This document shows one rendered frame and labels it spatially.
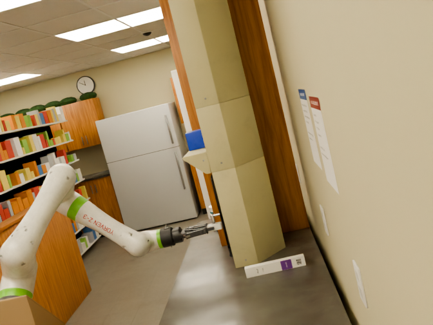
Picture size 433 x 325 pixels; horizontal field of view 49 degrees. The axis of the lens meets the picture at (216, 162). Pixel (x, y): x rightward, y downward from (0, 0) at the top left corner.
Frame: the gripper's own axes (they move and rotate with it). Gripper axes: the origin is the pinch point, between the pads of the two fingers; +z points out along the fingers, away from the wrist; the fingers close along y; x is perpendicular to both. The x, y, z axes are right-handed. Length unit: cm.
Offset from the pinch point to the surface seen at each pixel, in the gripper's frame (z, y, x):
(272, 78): 44, 32, -61
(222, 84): 20, -2, -64
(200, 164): 1.3, -5.1, -31.5
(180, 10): 10, -5, -100
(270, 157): 34, 32, -21
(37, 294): -190, 162, 70
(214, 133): 11.4, -5.1, -43.7
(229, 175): 13.0, -5.2, -23.5
